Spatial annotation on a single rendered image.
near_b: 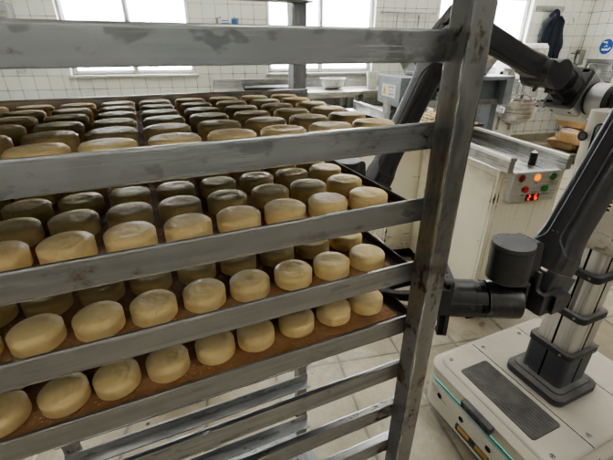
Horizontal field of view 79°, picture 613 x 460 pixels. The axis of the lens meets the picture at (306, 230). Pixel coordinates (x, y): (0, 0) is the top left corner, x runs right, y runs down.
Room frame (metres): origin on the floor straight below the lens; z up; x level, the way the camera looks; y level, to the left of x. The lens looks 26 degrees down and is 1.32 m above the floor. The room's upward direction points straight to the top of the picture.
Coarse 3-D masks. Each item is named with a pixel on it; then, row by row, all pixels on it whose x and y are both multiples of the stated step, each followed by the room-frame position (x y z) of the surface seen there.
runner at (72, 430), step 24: (336, 336) 0.38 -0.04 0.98; (360, 336) 0.39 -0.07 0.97; (384, 336) 0.41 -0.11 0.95; (264, 360) 0.34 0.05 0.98; (288, 360) 0.35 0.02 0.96; (312, 360) 0.36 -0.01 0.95; (192, 384) 0.30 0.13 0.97; (216, 384) 0.31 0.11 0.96; (240, 384) 0.32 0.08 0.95; (120, 408) 0.27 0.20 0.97; (144, 408) 0.28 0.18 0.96; (168, 408) 0.29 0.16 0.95; (48, 432) 0.25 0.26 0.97; (72, 432) 0.25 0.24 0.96; (96, 432) 0.26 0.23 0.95; (0, 456) 0.23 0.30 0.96; (24, 456) 0.23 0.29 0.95
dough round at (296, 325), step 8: (296, 312) 0.42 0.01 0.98; (304, 312) 0.42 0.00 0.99; (312, 312) 0.42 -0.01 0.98; (280, 320) 0.40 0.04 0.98; (288, 320) 0.40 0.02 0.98; (296, 320) 0.40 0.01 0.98; (304, 320) 0.40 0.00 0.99; (312, 320) 0.40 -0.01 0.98; (280, 328) 0.40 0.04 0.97; (288, 328) 0.39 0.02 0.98; (296, 328) 0.39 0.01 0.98; (304, 328) 0.39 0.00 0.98; (312, 328) 0.40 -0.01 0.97; (288, 336) 0.39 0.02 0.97; (296, 336) 0.39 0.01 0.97; (304, 336) 0.39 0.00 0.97
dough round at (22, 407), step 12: (0, 396) 0.29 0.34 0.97; (12, 396) 0.28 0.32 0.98; (24, 396) 0.28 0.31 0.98; (0, 408) 0.27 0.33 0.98; (12, 408) 0.27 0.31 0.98; (24, 408) 0.27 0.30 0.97; (0, 420) 0.26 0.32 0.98; (12, 420) 0.26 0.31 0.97; (24, 420) 0.27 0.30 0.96; (0, 432) 0.25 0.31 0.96; (12, 432) 0.26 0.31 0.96
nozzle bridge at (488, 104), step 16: (384, 80) 2.43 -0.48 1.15; (400, 80) 2.20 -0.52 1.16; (496, 80) 2.42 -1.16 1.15; (512, 80) 2.34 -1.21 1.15; (384, 96) 2.41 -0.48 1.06; (400, 96) 2.20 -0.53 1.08; (432, 96) 2.34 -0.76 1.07; (480, 96) 2.40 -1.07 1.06; (496, 96) 2.40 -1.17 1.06; (384, 112) 2.39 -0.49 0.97; (480, 112) 2.54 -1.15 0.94
